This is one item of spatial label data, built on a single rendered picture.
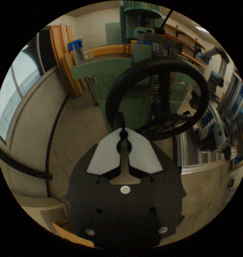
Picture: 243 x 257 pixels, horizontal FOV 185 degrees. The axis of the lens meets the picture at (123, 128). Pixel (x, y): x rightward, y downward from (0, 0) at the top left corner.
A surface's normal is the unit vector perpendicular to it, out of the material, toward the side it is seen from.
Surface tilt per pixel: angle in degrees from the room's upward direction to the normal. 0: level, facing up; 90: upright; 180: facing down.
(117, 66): 90
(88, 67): 90
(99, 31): 90
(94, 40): 90
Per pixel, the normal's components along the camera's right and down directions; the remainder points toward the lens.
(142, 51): 0.03, 0.86
